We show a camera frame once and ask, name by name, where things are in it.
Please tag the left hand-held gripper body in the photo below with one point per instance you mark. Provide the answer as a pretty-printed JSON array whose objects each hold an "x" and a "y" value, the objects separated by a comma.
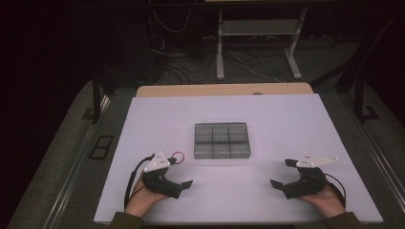
[{"x": 157, "y": 181}]

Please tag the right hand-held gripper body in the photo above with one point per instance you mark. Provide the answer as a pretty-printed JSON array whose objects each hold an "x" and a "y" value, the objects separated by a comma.
[{"x": 305, "y": 186}]

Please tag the clear grey compartment box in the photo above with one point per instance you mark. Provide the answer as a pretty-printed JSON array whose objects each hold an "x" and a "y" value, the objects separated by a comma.
[{"x": 222, "y": 141}]

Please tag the person's left hand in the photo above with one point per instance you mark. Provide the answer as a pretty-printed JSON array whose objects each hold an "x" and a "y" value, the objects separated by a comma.
[{"x": 140, "y": 200}]

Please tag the person's right hand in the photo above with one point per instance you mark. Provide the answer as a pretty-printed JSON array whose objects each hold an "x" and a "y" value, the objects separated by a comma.
[{"x": 329, "y": 202}]

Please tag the white board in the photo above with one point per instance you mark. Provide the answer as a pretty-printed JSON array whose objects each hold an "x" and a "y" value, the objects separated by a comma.
[{"x": 280, "y": 133}]

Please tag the grey metal stand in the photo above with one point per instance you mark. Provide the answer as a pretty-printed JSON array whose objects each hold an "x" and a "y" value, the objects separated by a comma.
[{"x": 258, "y": 28}]

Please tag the aluminium rail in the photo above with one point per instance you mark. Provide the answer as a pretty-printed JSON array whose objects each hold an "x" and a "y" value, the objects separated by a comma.
[
  {"x": 382, "y": 165},
  {"x": 76, "y": 171}
]

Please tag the black stand post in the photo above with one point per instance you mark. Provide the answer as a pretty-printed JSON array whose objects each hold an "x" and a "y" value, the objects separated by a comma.
[
  {"x": 96, "y": 98},
  {"x": 359, "y": 98}
]

